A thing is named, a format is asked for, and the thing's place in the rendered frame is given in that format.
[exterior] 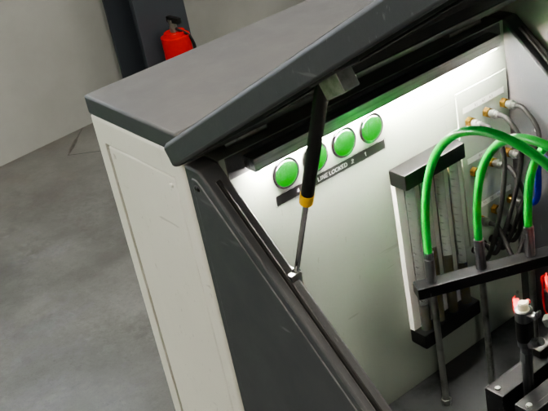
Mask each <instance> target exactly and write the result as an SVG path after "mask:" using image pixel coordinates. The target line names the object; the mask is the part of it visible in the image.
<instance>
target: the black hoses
mask: <svg viewBox="0 0 548 411"><path fill-rule="evenodd" d="M514 108H519V109H521V110H522V111H523V112H524V114H525V115H526V116H527V117H528V119H529V120H530V121H531V123H532V124H533V126H534V128H535V131H536V135H537V137H540V138H541V129H540V126H539V124H538V123H537V120H536V119H535V117H534V116H533V115H532V114H531V113H530V112H529V111H528V109H527V108H526V107H525V106H524V105H522V104H515V105H514ZM497 117H499V118H503V119H504V120H505V121H506V122H507V123H508V124H509V126H510V127H511V128H512V130H513V131H514V132H515V134H521V133H520V131H519V129H518V127H517V126H516V124H515V123H514V122H513V121H512V120H511V119H510V118H509V117H508V116H507V115H506V114H504V113H498V114H497ZM479 126H486V127H490V128H492V127H491V126H490V125H489V124H487V123H483V122H481V123H480V124H479ZM500 150H501V155H502V164H501V167H502V185H501V193H500V200H499V206H498V212H497V219H496V222H493V221H489V223H488V225H489V226H493V227H494V231H493V234H492V235H491V236H490V237H489V239H488V240H489V242H491V244H490V245H489V244H488V243H487V241H486V240H484V245H485V248H486V249H487V250H488V253H487V255H486V256H485V258H486V261H489V260H490V259H491V257H492V255H497V254H498V253H499V252H500V250H506V251H507V253H508V254H509V256H511V255H514V253H513V251H512V249H511V247H510V245H509V244H510V242H512V243H514V242H516V241H517V240H518V239H519V236H521V239H520V242H519V247H518V249H517V252H516V254H519V253H522V250H523V247H524V232H523V231H522V230H523V226H524V212H523V215H522V218H521V220H520V223H519V227H518V229H517V228H516V227H517V225H518V222H519V219H520V216H521V214H522V211H523V208H524V185H523V183H522V181H521V175H522V170H523V164H524V154H523V153H522V152H521V151H519V164H518V170H517V173H516V171H515V170H514V168H513V167H512V166H511V165H509V164H507V159H506V149H505V146H503V147H502V148H500ZM507 170H509V171H510V173H511V174H512V176H513V177H514V179H515V186H514V190H513V193H512V198H511V201H510V207H509V210H508V213H507V216H506V221H505V224H504V228H503V229H502V228H501V226H500V224H501V221H502V212H503V207H504V201H505V195H506V176H507ZM519 189H520V191H521V192H522V194H523V196H522V198H521V202H520V203H519V208H518V210H517V213H516V216H515V220H514V222H513V224H512V225H511V224H510V221H511V217H512V214H513V211H514V208H515V202H516V198H517V195H518V191H519ZM507 232H509V235H507ZM514 233H515V235H514ZM513 235H514V237H513ZM498 236H499V237H500V240H498V239H497V237H498ZM512 237H513V238H512ZM503 244H504V245H503ZM495 245H497V248H496V249H495V250H494V248H495Z"/></svg>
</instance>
